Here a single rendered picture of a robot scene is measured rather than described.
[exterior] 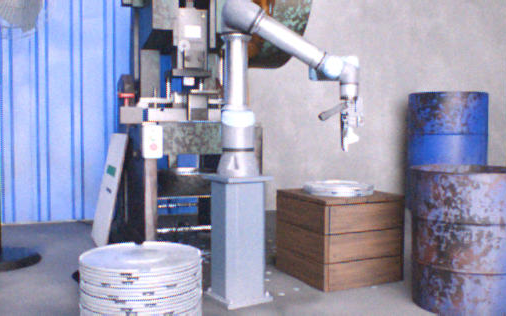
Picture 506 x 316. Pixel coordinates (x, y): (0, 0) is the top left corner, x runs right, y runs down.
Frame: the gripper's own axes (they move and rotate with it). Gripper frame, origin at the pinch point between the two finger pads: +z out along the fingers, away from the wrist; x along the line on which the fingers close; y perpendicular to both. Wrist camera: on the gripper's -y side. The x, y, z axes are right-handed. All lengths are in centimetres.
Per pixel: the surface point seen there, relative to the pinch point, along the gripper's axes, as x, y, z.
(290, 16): 33, -19, -58
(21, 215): 122, -184, 47
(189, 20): 42, -65, -58
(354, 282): -6, 4, 52
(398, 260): 4, 23, 45
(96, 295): -95, -68, 29
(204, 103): 35, -58, -19
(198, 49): 44, -62, -45
